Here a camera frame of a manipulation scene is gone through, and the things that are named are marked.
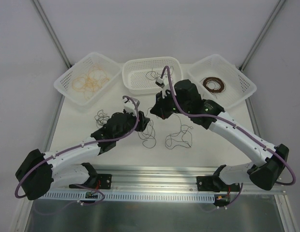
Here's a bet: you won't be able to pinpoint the yellow cables in left basket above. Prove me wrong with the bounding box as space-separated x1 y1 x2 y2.
71 63 111 101

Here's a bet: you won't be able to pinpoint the white right basket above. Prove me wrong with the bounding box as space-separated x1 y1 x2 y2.
187 54 257 110

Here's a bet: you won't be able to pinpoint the grey-black cables in middle basket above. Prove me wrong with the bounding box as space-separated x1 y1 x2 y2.
145 65 175 87

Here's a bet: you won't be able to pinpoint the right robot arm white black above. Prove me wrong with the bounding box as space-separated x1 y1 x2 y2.
150 77 289 192

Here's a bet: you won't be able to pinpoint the white middle perforated basket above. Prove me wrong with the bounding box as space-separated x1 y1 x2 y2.
122 57 183 95

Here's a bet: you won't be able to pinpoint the brown cable coil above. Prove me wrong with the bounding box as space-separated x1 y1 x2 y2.
200 76 227 99

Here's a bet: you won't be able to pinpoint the right aluminium corner post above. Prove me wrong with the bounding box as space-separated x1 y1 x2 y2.
239 0 287 72

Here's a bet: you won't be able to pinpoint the white slotted cable duct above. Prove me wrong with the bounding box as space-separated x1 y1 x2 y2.
40 190 215 203

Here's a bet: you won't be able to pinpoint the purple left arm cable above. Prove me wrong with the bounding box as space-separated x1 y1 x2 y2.
14 95 140 208

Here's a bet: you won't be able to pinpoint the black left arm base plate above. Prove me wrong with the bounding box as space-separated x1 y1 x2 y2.
80 174 112 189

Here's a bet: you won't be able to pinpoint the aluminium corner post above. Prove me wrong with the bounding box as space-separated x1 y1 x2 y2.
31 0 72 69
239 0 287 72

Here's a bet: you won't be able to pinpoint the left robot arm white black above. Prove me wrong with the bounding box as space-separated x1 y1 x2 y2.
15 111 150 200

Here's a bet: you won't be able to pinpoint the white left basket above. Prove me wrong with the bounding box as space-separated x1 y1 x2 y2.
54 52 122 110

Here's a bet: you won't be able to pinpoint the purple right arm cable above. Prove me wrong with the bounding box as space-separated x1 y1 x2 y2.
162 66 298 210

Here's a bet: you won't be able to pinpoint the left aluminium corner post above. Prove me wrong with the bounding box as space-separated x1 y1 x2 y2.
31 0 72 69

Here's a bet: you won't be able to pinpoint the yellow and black cables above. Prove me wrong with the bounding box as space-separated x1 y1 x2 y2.
94 108 157 148

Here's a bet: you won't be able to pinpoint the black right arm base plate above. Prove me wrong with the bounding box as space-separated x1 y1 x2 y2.
196 176 240 192

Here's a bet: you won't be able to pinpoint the aluminium frame rail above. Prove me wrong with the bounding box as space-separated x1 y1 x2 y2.
24 164 286 195

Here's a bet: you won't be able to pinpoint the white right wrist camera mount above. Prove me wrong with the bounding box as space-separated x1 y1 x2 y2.
155 75 171 99

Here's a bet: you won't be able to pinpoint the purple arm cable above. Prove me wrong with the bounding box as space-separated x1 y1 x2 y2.
162 66 298 210
14 95 140 208

